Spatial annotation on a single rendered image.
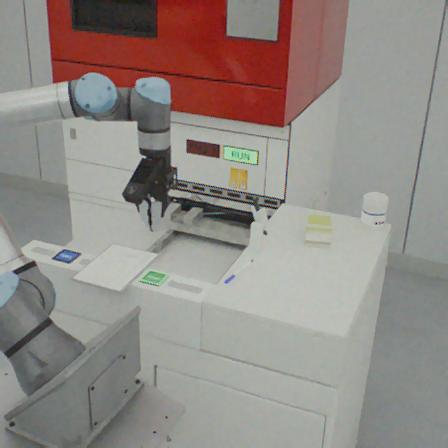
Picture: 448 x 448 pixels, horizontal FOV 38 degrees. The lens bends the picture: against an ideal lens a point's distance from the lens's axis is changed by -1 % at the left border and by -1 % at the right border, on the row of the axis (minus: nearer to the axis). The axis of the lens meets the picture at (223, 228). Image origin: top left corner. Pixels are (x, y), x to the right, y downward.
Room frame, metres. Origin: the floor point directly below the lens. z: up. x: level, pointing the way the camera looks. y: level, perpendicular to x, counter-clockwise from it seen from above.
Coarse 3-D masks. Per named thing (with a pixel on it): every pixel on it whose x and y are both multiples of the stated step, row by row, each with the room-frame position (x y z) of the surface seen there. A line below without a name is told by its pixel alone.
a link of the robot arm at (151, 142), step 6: (138, 132) 1.40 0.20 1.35; (144, 132) 1.44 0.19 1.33; (168, 132) 1.40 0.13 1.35; (138, 138) 1.40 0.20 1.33; (144, 138) 1.38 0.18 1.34; (150, 138) 1.38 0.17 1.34; (156, 138) 1.38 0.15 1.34; (162, 138) 1.38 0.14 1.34; (168, 138) 1.40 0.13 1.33; (138, 144) 1.40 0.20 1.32; (144, 144) 1.38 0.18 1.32; (150, 144) 1.38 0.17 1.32; (156, 144) 1.38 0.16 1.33; (162, 144) 1.38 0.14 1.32; (168, 144) 1.40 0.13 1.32; (144, 150) 1.39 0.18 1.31; (150, 150) 1.38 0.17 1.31; (156, 150) 1.38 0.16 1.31; (162, 150) 1.39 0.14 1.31
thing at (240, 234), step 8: (176, 216) 1.93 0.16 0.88; (168, 224) 1.89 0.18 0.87; (176, 224) 1.88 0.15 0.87; (200, 224) 1.88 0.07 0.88; (208, 224) 1.88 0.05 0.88; (216, 224) 1.88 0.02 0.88; (224, 224) 1.88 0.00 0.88; (232, 224) 1.89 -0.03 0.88; (192, 232) 1.86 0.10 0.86; (200, 232) 1.85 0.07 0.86; (208, 232) 1.84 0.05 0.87; (216, 232) 1.83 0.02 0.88; (224, 232) 1.83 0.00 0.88; (232, 232) 1.83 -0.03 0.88; (240, 232) 1.83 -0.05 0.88; (248, 232) 1.83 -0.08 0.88; (224, 240) 1.82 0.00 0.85; (232, 240) 1.81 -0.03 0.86; (240, 240) 1.80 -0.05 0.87; (248, 240) 1.79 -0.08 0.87
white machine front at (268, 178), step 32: (64, 128) 2.18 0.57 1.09; (96, 128) 2.13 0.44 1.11; (128, 128) 2.08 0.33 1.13; (192, 128) 2.00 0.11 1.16; (224, 128) 1.96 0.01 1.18; (256, 128) 1.92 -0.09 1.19; (288, 128) 1.88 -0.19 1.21; (96, 160) 2.13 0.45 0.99; (128, 160) 2.08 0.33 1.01; (192, 160) 2.00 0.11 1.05; (224, 160) 1.96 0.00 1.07; (288, 160) 1.90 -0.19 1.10; (96, 192) 2.14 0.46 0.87; (256, 192) 1.91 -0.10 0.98
